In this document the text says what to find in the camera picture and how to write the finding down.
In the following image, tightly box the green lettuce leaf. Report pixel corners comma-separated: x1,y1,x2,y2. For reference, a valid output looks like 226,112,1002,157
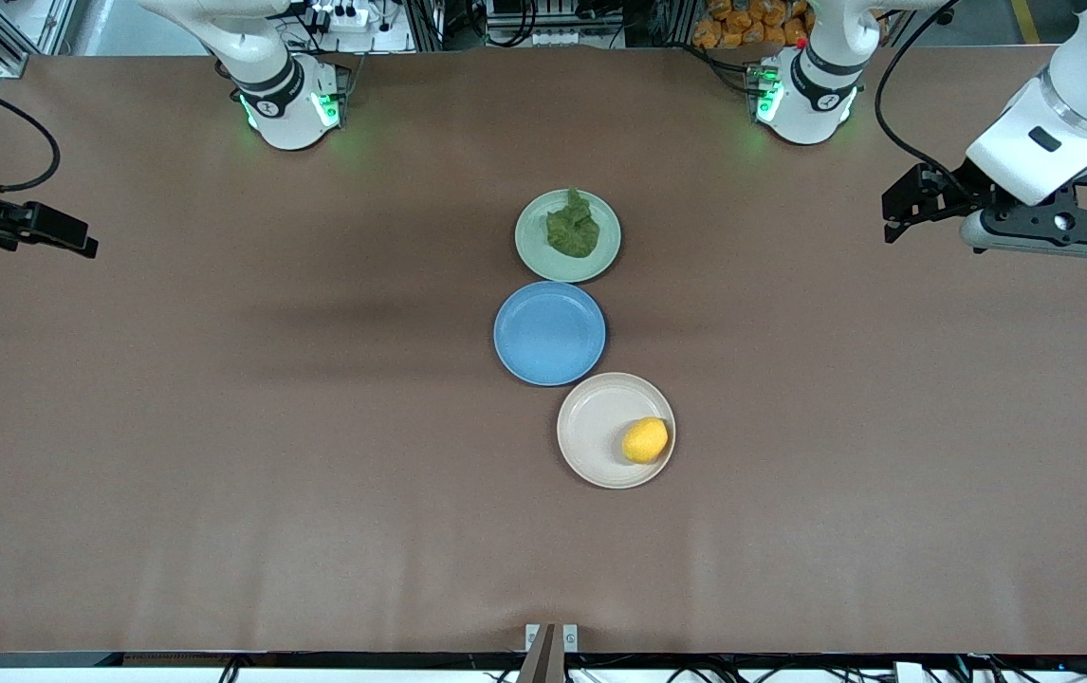
544,187,601,259

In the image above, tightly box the yellow lemon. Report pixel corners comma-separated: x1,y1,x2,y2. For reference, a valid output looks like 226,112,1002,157
621,416,670,465

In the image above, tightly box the orange fruit pile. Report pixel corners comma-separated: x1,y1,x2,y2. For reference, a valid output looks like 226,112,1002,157
692,0,815,50

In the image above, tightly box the white power strip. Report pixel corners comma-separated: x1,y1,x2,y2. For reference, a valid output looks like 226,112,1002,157
302,3,372,31

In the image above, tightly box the light green plate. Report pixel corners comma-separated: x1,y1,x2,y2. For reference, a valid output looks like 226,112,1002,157
514,189,622,284

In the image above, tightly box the blue plate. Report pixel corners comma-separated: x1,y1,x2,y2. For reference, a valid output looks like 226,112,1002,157
493,281,607,387

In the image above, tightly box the beige plate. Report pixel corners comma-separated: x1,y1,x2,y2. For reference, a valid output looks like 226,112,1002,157
557,372,676,490

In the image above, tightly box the black equipment rack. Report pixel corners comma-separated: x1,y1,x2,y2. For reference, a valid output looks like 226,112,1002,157
406,0,696,50

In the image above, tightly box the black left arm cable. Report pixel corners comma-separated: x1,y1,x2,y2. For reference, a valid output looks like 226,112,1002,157
874,0,976,195

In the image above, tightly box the aluminium frame rail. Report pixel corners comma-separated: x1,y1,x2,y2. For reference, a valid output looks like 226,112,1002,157
0,0,80,79

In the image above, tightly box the camera stand post with bracket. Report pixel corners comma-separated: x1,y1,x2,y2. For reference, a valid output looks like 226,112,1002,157
517,622,580,683

